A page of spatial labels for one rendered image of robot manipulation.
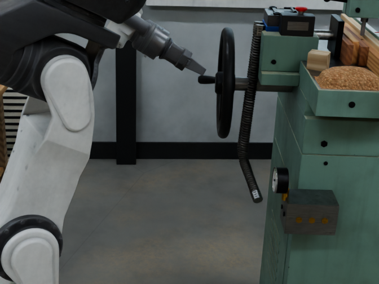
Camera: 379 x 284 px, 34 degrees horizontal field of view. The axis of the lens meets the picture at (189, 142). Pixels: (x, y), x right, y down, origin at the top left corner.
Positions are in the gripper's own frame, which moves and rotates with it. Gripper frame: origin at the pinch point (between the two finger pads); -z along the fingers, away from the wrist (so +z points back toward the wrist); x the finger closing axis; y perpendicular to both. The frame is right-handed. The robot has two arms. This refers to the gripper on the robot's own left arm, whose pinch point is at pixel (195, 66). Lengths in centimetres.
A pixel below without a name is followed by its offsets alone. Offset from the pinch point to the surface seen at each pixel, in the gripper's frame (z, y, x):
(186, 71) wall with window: -17, -6, -124
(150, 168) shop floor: -25, -55, -121
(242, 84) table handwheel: -10.8, 2.8, 14.1
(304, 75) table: -18.7, 12.0, 29.8
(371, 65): -30.7, 22.1, 31.7
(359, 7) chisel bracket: -23.5, 33.4, 22.6
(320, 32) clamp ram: -19.6, 23.7, 19.3
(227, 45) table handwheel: -0.7, 8.8, 21.8
